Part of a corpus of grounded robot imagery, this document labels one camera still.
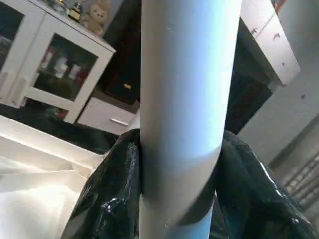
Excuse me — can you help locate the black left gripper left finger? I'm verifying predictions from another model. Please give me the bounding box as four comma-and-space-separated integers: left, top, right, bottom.
61, 128, 145, 239

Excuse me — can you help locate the white plastic table leg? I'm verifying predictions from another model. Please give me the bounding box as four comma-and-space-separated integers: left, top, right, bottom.
138, 0, 243, 239

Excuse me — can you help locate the white plastic table top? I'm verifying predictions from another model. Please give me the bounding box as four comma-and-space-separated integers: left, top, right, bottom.
0, 114, 106, 239

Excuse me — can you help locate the black TV stand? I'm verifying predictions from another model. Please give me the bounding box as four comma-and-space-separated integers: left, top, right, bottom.
226, 71, 273, 135

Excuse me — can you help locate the gold trophy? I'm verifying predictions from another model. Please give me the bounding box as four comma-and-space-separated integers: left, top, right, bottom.
66, 0, 83, 21

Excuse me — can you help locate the white drawer unit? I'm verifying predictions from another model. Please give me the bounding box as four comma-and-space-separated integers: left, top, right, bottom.
75, 96, 141, 137

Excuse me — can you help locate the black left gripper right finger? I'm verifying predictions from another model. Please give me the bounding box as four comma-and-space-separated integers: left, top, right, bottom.
210, 130, 319, 239

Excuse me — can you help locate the beige plush bear toy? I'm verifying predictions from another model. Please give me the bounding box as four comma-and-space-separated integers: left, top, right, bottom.
80, 0, 112, 36

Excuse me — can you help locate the black box with orange label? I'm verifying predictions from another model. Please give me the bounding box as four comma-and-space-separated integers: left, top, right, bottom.
103, 14, 142, 106

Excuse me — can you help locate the white glass-door cabinet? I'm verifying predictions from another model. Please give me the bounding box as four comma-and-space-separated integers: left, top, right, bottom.
0, 0, 117, 125

